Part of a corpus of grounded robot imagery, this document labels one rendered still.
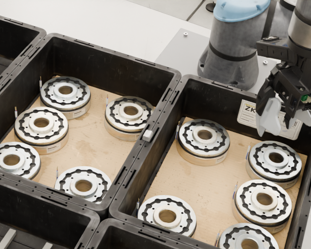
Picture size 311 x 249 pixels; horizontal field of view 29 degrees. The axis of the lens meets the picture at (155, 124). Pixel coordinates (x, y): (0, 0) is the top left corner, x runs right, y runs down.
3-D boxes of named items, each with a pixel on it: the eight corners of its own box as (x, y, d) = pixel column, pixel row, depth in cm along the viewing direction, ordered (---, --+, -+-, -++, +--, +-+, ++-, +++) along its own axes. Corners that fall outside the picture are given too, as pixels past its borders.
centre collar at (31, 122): (36, 112, 120) (36, 110, 119) (58, 120, 119) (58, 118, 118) (23, 128, 116) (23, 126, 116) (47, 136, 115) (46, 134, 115)
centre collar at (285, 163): (265, 147, 119) (266, 145, 119) (290, 155, 118) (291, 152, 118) (260, 163, 116) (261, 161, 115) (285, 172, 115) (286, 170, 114)
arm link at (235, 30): (213, 21, 149) (222, -27, 140) (268, 33, 148) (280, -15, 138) (204, 50, 141) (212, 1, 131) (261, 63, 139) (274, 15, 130)
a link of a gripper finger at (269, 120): (261, 154, 104) (285, 112, 99) (244, 131, 108) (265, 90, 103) (275, 153, 106) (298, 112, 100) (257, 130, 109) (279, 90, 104)
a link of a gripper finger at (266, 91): (253, 116, 103) (274, 74, 98) (248, 110, 104) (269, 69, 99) (274, 115, 106) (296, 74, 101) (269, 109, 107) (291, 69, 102)
